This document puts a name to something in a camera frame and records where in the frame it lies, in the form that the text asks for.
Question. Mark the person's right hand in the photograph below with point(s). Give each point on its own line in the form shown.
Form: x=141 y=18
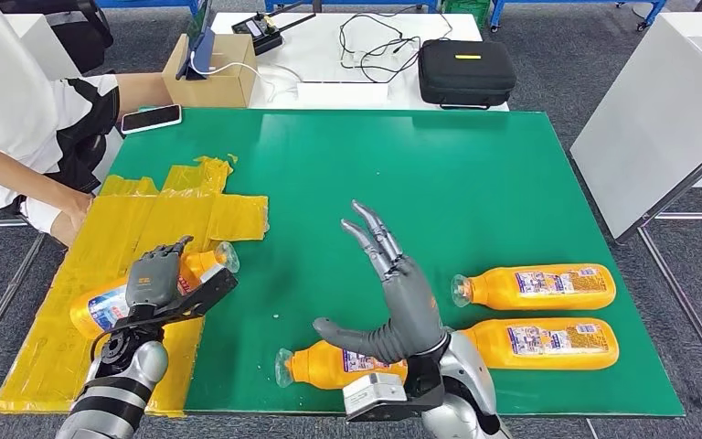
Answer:
x=77 y=209

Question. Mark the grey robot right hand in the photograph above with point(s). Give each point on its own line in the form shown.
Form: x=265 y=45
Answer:
x=411 y=309

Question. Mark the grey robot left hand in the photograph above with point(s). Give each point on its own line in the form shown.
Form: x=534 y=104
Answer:
x=151 y=279

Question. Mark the orange detergent bottle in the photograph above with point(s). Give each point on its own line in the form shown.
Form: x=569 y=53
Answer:
x=314 y=372
x=490 y=291
x=99 y=312
x=599 y=357

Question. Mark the person's right forearm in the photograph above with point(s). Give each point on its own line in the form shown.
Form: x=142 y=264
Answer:
x=12 y=172

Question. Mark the yellow taped sheet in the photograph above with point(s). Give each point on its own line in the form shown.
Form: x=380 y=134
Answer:
x=115 y=242

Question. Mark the smartphone with white edge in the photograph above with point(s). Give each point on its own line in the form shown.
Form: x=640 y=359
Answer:
x=151 y=119

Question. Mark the green table board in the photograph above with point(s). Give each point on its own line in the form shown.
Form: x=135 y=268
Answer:
x=387 y=182

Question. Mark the person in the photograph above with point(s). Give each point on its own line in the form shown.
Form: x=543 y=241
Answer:
x=0 y=91

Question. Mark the cardboard box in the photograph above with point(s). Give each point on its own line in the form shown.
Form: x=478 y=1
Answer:
x=224 y=91

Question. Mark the tablet in blue case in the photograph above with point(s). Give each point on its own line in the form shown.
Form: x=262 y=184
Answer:
x=202 y=57

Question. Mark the white power strip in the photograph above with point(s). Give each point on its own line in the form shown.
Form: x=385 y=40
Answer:
x=342 y=96

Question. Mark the black carrying case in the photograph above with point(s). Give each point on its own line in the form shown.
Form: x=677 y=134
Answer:
x=466 y=79

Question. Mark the black remote controller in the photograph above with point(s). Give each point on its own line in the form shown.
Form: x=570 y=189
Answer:
x=257 y=33

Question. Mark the white desk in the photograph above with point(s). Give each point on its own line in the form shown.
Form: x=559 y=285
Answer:
x=321 y=42

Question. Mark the green plastic crate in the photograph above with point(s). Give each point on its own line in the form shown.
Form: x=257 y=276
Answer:
x=466 y=7

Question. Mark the large white table panel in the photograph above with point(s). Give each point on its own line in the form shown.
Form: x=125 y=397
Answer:
x=660 y=121

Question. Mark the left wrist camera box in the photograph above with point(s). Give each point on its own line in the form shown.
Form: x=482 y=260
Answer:
x=205 y=294

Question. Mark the blue metal frame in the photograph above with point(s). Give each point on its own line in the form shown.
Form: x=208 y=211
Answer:
x=496 y=12
x=357 y=3
x=145 y=3

